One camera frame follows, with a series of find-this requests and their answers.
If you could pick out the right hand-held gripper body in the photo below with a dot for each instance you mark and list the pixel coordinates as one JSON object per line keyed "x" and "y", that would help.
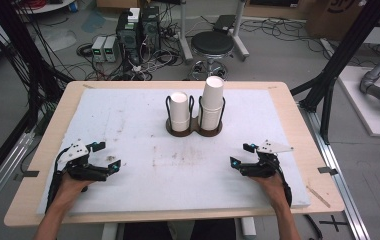
{"x": 261, "y": 170}

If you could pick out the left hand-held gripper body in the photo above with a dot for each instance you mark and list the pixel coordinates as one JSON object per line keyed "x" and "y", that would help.
{"x": 78, "y": 171}

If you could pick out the dark two-slot cup holder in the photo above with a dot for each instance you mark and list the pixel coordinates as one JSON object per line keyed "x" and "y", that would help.
{"x": 194, "y": 130}

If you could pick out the single white paper cup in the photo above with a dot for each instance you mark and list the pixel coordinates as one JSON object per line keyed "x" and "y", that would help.
{"x": 213, "y": 91}

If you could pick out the person's left hand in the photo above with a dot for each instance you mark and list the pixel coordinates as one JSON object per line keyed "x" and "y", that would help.
{"x": 71, "y": 188}

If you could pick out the person's right hand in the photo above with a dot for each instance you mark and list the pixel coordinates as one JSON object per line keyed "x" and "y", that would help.
{"x": 274, "y": 188}

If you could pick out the white foam mat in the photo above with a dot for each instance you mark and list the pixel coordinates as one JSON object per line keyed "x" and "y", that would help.
{"x": 138, "y": 186}

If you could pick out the black tape piece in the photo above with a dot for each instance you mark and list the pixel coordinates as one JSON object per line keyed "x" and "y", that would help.
{"x": 328, "y": 170}
{"x": 28, "y": 174}

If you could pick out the white table leg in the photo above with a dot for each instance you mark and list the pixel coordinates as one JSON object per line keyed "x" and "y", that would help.
{"x": 109, "y": 231}
{"x": 248, "y": 228}

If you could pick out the person's dark trousers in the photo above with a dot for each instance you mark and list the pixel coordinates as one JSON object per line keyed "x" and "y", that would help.
{"x": 211, "y": 230}

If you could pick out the short stack of paper cups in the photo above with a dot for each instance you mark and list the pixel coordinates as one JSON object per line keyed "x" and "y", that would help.
{"x": 179, "y": 110}

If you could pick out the grey power supply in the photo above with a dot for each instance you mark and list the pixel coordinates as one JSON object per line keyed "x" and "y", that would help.
{"x": 111, "y": 48}
{"x": 98, "y": 48}

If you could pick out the white stand leg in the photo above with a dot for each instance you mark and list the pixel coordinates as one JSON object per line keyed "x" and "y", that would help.
{"x": 184, "y": 40}
{"x": 240, "y": 36}

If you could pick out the black round stool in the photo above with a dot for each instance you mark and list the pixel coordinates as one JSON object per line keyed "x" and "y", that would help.
{"x": 212, "y": 42}

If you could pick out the black computer tower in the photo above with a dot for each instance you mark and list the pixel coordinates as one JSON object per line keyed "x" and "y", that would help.
{"x": 128, "y": 38}
{"x": 150, "y": 28}

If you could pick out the white platform board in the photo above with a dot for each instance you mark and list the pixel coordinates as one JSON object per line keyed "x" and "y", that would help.
{"x": 364, "y": 113}

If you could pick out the black flat device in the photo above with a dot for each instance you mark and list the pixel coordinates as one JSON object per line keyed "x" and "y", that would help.
{"x": 224, "y": 22}

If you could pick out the small white box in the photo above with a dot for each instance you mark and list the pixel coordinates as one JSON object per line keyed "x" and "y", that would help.
{"x": 134, "y": 15}

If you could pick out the cardboard box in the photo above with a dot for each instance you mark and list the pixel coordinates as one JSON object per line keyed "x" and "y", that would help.
{"x": 338, "y": 16}

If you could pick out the aluminium rail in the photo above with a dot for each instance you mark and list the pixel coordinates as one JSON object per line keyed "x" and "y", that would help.
{"x": 1, "y": 180}
{"x": 338, "y": 186}

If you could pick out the black metal frame post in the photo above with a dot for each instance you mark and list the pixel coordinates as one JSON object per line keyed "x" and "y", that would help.
{"x": 341, "y": 56}

